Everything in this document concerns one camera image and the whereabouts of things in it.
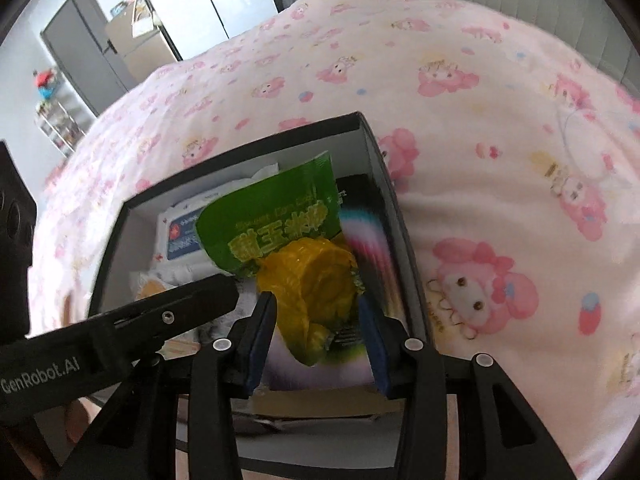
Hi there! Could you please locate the pink cartoon printed blanket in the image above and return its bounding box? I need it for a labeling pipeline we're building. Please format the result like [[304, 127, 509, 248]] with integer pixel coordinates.
[[27, 0, 640, 480]]

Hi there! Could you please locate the white hanging bag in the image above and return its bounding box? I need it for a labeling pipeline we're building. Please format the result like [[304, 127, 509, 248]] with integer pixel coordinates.
[[131, 0, 164, 37]]

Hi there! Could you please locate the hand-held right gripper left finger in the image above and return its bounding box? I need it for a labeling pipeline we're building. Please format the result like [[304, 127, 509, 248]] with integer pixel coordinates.
[[55, 290, 278, 480]]

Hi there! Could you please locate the grey door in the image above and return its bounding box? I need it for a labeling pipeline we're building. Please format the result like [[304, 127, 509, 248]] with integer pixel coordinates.
[[40, 0, 137, 117]]

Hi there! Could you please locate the red plush toy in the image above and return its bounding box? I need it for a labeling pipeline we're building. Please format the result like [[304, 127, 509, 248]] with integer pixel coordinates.
[[32, 67, 59, 102]]

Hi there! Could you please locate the grey padded bed headboard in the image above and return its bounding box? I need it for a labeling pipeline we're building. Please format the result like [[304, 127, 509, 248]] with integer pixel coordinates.
[[390, 0, 640, 92]]

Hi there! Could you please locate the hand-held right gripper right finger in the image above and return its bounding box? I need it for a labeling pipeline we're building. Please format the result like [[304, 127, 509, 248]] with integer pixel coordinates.
[[357, 295, 578, 480]]

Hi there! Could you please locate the dark disc-patterned booklet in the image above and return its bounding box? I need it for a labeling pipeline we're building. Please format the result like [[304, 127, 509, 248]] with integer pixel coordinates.
[[334, 174, 402, 322]]

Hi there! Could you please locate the green corn snack packet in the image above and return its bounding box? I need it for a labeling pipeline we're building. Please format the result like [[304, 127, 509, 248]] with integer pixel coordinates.
[[194, 152, 374, 369]]

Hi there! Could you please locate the white wet wipes pack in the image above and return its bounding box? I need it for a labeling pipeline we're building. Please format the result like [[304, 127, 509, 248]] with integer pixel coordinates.
[[152, 162, 281, 282]]

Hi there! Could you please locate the cartoon character sticker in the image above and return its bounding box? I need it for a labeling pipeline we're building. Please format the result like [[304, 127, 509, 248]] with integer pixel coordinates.
[[129, 270, 177, 304]]

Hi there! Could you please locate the black cardboard box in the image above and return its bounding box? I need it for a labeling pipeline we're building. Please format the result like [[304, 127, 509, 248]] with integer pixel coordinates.
[[87, 111, 436, 466]]

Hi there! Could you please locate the beige cabinet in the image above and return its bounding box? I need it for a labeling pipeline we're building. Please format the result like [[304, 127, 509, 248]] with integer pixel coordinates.
[[105, 10, 184, 82]]

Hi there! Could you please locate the white shelf rack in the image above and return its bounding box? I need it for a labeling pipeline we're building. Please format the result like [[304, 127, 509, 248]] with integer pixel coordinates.
[[34, 100, 87, 159]]

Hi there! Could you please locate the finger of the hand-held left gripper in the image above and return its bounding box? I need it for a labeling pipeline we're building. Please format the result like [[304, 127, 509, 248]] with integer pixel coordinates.
[[94, 274, 241, 362]]

